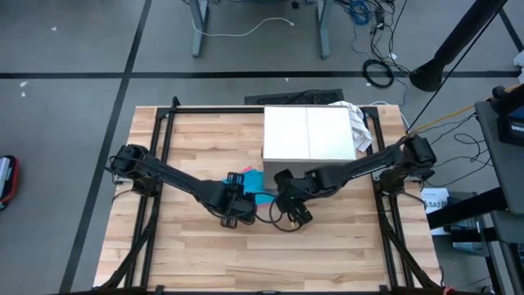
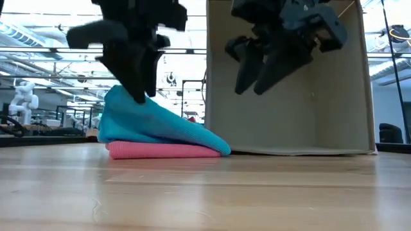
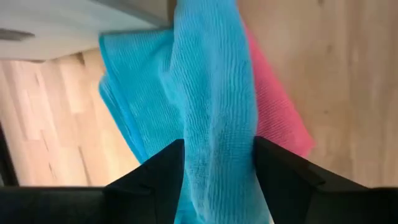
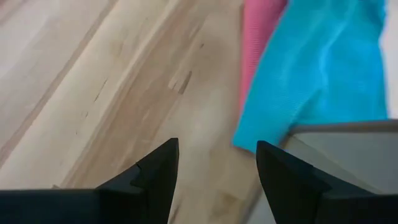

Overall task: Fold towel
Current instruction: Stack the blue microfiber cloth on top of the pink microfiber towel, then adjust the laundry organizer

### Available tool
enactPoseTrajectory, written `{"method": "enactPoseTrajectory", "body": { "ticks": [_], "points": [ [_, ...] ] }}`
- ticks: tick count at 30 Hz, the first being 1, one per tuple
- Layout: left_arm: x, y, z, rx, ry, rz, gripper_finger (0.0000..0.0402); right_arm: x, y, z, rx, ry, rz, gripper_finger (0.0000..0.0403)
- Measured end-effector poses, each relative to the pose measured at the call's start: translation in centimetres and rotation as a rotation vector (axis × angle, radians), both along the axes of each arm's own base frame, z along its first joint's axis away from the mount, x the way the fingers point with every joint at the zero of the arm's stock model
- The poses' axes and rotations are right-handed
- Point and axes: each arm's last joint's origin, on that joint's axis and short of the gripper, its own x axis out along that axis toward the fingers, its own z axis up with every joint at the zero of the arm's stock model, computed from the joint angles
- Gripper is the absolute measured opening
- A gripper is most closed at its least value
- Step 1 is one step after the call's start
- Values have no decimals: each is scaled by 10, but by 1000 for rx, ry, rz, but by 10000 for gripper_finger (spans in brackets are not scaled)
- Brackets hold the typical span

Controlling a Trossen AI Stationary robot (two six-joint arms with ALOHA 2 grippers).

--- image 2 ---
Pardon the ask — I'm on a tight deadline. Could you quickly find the beige fabric storage box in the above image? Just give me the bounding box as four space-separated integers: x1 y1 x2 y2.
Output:
204 0 377 157

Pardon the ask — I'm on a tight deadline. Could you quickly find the black curved hose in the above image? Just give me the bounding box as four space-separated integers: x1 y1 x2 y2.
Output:
0 115 26 138

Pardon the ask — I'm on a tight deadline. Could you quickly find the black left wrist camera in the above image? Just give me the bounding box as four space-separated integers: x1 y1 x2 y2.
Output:
156 33 171 49

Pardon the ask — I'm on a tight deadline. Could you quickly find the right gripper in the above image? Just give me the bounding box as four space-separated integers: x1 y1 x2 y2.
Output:
230 0 348 96

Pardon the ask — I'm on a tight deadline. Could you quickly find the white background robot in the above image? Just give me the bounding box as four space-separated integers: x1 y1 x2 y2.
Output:
8 81 40 126

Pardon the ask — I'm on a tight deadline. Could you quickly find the black office chair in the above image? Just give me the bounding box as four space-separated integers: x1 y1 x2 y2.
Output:
378 123 405 144

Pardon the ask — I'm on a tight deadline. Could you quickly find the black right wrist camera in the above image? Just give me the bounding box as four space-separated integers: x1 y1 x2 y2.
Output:
224 36 248 62

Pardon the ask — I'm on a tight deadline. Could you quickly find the teal towel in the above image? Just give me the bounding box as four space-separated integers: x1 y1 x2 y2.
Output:
97 84 232 157

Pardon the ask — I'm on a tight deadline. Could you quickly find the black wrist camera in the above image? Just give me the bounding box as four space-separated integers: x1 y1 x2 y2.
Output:
156 33 171 49
224 36 248 62

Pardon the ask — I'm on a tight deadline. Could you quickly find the black aluminium table frame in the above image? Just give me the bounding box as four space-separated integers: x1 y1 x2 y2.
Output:
0 134 411 154

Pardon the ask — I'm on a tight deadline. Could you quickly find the pink towel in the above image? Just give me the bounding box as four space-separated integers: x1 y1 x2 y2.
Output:
105 140 223 160

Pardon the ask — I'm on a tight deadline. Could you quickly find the round black ceiling fixture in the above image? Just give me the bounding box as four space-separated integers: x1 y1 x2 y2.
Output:
390 24 410 44

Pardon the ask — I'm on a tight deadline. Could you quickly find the thin black slanted rod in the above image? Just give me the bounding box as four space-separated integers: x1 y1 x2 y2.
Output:
380 0 411 144

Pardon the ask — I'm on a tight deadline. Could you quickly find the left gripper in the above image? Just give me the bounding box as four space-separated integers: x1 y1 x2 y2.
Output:
66 0 189 105

